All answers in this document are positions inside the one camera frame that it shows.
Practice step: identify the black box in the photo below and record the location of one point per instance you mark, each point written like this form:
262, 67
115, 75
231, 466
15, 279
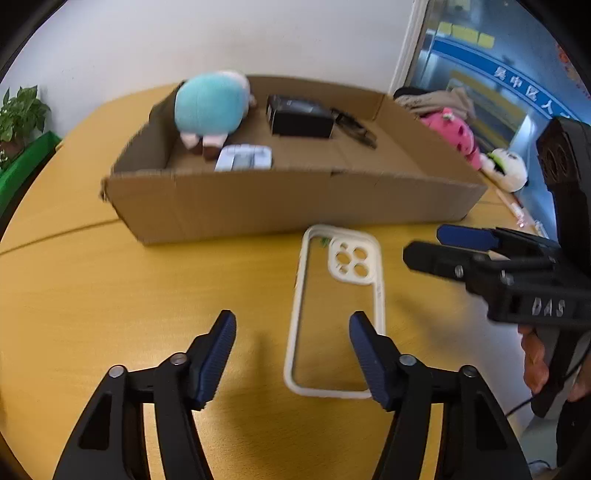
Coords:
300, 121

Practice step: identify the beige printed cloth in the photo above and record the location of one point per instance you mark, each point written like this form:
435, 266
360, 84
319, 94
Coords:
438, 102

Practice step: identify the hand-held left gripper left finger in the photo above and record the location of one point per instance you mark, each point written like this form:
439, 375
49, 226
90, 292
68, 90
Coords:
214, 364

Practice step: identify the glass door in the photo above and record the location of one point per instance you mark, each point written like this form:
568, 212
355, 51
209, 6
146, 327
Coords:
485, 92

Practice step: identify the person's right hand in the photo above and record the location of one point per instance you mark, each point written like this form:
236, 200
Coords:
531, 355

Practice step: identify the green tablecloth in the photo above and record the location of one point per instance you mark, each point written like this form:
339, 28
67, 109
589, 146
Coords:
23, 164

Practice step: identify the white clear phone case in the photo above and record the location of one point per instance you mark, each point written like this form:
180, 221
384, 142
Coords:
371, 251

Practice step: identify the pink plush toy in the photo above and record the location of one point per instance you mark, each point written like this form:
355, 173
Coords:
450, 134

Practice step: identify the white grey packet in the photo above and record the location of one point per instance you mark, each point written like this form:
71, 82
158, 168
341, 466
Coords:
242, 158

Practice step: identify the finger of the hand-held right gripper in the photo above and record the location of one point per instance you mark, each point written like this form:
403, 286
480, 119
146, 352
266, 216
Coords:
434, 259
466, 236

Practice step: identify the pig plush toy green hair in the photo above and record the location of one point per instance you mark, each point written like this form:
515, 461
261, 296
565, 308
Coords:
207, 104

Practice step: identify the thin clear packet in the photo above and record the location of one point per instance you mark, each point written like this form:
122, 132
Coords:
524, 213

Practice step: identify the long shallow cardboard box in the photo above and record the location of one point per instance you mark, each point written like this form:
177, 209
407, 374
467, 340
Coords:
277, 203

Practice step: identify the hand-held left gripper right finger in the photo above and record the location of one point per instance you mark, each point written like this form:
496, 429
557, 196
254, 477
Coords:
369, 364

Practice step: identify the white green plush toy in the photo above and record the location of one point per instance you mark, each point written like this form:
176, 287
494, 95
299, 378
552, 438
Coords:
505, 168

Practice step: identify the black eyeglasses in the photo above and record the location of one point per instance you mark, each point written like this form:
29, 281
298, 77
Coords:
355, 129

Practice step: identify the large potted green plant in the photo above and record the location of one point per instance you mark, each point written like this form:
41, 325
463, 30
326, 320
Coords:
21, 115

